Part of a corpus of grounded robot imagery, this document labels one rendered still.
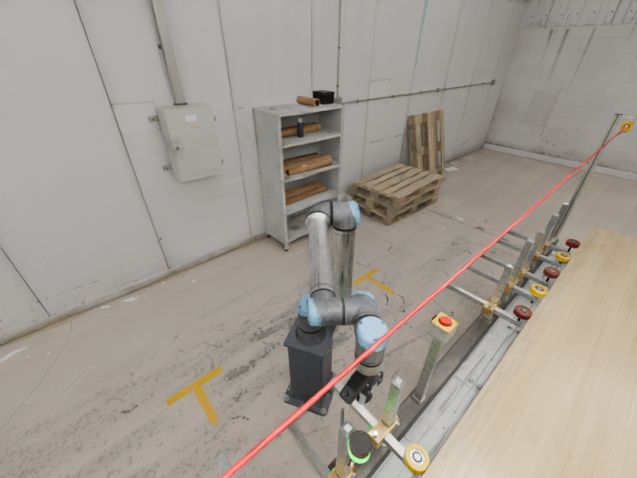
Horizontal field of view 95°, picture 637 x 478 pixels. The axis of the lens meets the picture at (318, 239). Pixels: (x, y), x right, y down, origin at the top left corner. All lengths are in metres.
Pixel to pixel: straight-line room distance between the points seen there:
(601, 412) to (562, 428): 0.20
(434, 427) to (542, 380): 0.50
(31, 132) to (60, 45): 0.61
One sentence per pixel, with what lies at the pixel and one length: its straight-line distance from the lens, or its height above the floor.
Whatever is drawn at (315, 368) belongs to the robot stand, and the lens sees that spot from 1.93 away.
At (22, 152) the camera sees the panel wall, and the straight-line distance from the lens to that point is 2.94.
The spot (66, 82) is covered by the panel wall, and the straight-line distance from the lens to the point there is 2.88.
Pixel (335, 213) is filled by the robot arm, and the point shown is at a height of 1.42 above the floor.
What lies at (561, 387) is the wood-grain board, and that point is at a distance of 1.67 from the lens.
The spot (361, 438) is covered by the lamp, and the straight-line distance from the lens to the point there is 0.96.
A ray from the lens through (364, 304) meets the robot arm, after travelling 0.97.
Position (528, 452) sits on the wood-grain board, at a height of 0.90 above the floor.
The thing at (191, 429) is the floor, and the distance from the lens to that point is 2.39.
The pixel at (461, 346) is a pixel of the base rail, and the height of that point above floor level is 0.70.
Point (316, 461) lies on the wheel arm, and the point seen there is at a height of 0.86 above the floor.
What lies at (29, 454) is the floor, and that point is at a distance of 2.79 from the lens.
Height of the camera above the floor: 2.06
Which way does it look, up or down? 33 degrees down
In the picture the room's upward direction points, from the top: straight up
